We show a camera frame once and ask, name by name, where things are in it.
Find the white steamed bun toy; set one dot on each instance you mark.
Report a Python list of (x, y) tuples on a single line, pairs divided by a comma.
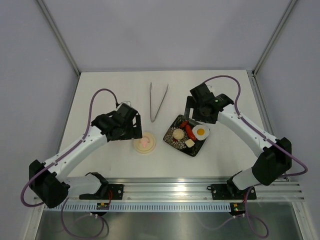
[(178, 134)]

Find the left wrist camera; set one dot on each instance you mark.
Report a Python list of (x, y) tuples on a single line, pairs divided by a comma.
[(127, 103)]

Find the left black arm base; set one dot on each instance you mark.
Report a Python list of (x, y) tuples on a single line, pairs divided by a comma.
[(105, 192)]

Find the fried egg toy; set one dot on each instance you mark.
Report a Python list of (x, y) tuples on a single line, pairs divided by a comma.
[(201, 132)]

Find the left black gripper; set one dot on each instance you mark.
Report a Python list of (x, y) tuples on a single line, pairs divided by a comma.
[(135, 132)]

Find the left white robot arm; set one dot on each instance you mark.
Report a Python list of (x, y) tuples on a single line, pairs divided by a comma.
[(50, 180)]

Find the small red shrimp toy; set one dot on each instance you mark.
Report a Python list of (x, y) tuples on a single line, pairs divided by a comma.
[(183, 124)]

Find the black patterned square plate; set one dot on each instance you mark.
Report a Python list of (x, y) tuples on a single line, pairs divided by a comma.
[(180, 144)]

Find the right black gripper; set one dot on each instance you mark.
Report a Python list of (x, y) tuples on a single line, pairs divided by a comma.
[(191, 103)]

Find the right aluminium frame post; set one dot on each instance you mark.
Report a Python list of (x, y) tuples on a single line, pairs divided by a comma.
[(275, 35)]

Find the white slotted cable duct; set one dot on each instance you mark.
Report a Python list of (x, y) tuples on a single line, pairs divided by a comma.
[(139, 207)]

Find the left aluminium frame post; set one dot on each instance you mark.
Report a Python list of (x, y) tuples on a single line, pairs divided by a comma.
[(48, 17)]

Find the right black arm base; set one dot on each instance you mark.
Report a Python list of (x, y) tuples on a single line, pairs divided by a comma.
[(222, 191)]

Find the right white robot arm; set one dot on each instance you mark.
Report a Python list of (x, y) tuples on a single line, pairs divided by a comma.
[(273, 154)]

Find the red sausage toy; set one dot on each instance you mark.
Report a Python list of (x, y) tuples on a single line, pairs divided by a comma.
[(190, 133)]

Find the cream lunch box lid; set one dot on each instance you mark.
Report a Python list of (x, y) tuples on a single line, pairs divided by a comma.
[(146, 144)]

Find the aluminium frame post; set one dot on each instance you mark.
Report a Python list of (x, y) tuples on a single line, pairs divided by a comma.
[(48, 17), (275, 35)]

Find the cream tofu block toy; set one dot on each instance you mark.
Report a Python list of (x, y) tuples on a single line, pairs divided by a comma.
[(189, 143)]

